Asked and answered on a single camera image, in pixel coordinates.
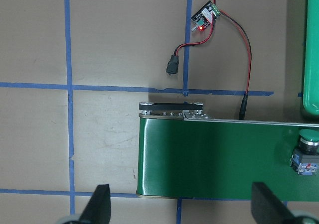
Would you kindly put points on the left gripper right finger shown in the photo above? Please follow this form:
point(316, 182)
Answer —
point(266, 208)

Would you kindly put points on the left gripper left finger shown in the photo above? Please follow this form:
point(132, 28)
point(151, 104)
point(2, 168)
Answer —
point(97, 211)

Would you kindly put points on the green push button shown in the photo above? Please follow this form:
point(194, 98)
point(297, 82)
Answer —
point(306, 151)

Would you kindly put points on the green conveyor belt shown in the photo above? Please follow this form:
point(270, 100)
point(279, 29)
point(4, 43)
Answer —
point(184, 153)

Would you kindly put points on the green plastic tray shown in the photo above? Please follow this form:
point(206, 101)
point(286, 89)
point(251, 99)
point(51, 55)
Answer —
point(311, 69)

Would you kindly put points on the small controller circuit board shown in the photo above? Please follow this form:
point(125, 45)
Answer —
point(204, 16)

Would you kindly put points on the black switch connector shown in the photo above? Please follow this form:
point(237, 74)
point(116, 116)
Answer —
point(172, 65)

